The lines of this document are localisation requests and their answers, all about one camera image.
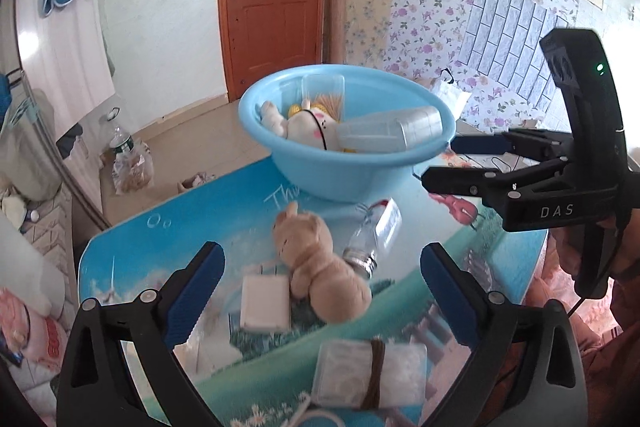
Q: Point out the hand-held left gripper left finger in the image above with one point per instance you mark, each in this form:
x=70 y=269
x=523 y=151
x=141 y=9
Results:
x=197 y=297

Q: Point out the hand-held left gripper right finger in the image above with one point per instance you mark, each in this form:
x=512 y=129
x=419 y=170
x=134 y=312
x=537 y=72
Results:
x=447 y=297

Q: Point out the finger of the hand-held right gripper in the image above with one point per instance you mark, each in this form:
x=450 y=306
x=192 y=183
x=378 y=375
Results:
x=477 y=144
x=450 y=181

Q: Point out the translucent plastic container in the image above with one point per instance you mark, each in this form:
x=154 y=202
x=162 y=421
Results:
x=390 y=129

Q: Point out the crushed plastic water bottle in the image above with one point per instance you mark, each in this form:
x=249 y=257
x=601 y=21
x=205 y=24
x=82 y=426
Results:
x=372 y=237

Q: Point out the beige teddy bear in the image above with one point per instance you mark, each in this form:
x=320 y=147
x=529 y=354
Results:
x=325 y=272

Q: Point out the clear box with band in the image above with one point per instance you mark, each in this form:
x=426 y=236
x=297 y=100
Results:
x=345 y=374

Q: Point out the light blue plastic basin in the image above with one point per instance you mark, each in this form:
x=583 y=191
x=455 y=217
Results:
x=320 y=172

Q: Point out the clear toothpick box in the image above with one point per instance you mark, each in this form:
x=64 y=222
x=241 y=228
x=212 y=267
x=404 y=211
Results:
x=324 y=94

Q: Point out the white plush toy yellow hat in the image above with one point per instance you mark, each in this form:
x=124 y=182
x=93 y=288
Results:
x=305 y=127

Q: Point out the scenery printed desktop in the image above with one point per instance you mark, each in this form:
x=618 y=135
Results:
x=175 y=227

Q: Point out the person's right hand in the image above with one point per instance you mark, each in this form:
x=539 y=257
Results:
x=631 y=252

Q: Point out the white plastic bag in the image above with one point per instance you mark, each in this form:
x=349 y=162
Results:
x=452 y=97

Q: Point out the white power adapter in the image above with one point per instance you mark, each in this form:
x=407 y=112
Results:
x=265 y=304

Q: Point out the pink fuzzy cloth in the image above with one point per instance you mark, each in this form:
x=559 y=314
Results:
x=550 y=292

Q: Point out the small cardboard box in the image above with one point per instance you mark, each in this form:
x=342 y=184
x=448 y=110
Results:
x=195 y=182

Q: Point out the clear bag brown contents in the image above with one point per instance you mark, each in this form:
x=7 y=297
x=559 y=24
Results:
x=132 y=172

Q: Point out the pink plastic jar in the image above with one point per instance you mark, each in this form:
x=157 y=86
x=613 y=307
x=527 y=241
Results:
x=30 y=332

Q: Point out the clear water jug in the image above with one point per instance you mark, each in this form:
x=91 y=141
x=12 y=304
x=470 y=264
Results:
x=120 y=137

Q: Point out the dark cloth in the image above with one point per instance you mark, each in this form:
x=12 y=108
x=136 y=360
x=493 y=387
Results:
x=70 y=142

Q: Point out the cream cloth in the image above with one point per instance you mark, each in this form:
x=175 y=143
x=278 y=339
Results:
x=12 y=209

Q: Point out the grey cloth bag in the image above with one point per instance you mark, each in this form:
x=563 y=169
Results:
x=30 y=147

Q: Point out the brown wooden door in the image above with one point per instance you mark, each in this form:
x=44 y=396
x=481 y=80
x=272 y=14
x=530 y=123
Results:
x=272 y=2

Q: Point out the light wood wardrobe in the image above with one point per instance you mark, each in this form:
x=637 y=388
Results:
x=65 y=42

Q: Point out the brick pattern wall sticker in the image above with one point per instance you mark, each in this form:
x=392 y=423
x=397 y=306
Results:
x=520 y=37

